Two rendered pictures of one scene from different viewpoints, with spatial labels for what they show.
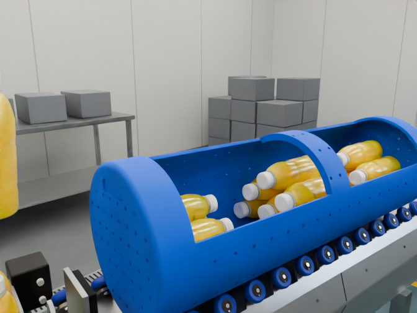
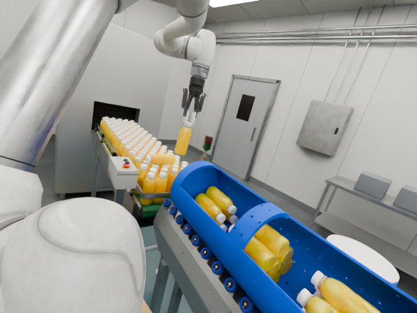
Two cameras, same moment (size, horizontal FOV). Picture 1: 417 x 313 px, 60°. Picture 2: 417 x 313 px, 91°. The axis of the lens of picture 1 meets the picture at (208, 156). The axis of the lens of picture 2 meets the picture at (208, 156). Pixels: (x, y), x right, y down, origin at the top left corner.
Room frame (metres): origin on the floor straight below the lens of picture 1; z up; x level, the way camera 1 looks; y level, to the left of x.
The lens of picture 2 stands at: (0.55, -0.82, 1.52)
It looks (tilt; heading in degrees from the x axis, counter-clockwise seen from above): 15 degrees down; 88
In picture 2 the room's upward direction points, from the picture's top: 15 degrees clockwise
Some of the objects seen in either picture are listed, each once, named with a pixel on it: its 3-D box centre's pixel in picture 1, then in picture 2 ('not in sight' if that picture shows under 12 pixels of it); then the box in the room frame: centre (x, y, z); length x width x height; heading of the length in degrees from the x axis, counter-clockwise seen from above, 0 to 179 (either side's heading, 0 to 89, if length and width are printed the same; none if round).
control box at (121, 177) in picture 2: not in sight; (122, 171); (0.16, 0.20, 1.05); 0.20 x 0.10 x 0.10; 127
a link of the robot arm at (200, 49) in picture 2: not in sight; (201, 48); (0.42, 0.27, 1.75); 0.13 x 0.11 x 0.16; 178
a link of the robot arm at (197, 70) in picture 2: not in sight; (199, 72); (0.43, 0.27, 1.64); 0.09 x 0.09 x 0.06
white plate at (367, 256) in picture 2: not in sight; (360, 256); (1.35, -0.03, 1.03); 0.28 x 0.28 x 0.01
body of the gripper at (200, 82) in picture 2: not in sight; (196, 87); (0.43, 0.27, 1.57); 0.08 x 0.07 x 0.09; 37
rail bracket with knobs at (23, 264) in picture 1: (29, 285); not in sight; (0.64, 0.36, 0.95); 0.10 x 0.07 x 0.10; 37
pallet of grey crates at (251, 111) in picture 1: (260, 123); not in sight; (4.70, -0.69, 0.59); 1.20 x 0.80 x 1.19; 46
